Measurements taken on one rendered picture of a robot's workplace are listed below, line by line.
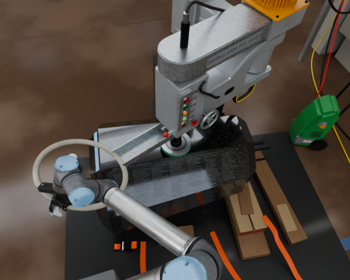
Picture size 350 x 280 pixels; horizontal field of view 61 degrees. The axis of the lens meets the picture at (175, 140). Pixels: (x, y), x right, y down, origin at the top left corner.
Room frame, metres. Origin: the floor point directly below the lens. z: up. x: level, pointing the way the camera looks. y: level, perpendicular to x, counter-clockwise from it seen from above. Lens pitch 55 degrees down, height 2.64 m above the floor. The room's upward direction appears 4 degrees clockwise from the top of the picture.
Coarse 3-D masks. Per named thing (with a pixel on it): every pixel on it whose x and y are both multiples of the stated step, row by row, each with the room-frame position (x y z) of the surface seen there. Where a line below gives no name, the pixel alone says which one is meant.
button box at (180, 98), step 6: (180, 96) 1.02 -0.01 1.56; (186, 96) 1.04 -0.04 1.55; (180, 102) 1.01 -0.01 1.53; (180, 108) 1.02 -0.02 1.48; (180, 114) 1.02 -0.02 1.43; (186, 114) 1.05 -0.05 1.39; (180, 120) 1.02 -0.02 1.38; (186, 120) 1.05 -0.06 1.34; (180, 126) 1.02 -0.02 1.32; (186, 126) 1.06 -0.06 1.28
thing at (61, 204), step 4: (56, 196) 0.53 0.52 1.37; (60, 196) 0.53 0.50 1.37; (64, 196) 0.53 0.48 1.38; (52, 200) 0.51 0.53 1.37; (56, 200) 0.51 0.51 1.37; (60, 200) 0.51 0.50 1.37; (64, 200) 0.51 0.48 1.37; (68, 200) 0.51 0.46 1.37; (60, 204) 0.50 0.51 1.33; (64, 204) 0.49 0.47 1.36; (68, 204) 0.51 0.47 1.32
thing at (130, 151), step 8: (152, 128) 1.11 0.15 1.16; (160, 128) 1.15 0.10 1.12; (136, 136) 1.04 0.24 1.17; (144, 136) 1.07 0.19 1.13; (152, 136) 1.08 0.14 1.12; (160, 136) 1.08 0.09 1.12; (168, 136) 1.06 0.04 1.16; (128, 144) 0.99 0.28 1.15; (136, 144) 1.00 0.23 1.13; (144, 144) 1.01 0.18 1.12; (152, 144) 1.01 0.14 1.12; (160, 144) 1.01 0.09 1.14; (112, 152) 0.91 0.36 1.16; (120, 152) 0.94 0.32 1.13; (128, 152) 0.94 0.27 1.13; (136, 152) 0.95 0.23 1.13; (144, 152) 0.93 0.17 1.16; (128, 160) 0.86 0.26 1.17; (136, 160) 0.89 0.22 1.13
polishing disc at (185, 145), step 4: (184, 136) 1.24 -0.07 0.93; (188, 136) 1.24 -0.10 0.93; (184, 140) 1.20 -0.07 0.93; (188, 140) 1.21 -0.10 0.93; (164, 144) 1.15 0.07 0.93; (168, 144) 1.16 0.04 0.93; (184, 144) 1.17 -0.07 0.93; (188, 144) 1.17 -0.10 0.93; (164, 148) 1.12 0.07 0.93; (168, 148) 1.12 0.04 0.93; (172, 148) 1.13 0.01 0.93; (176, 148) 1.13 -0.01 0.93; (180, 148) 1.13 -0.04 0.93; (184, 148) 1.13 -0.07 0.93; (188, 148) 1.14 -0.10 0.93; (168, 152) 1.09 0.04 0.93; (172, 152) 1.09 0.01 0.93; (176, 152) 1.10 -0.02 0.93; (180, 152) 1.10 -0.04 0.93; (184, 152) 1.10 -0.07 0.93
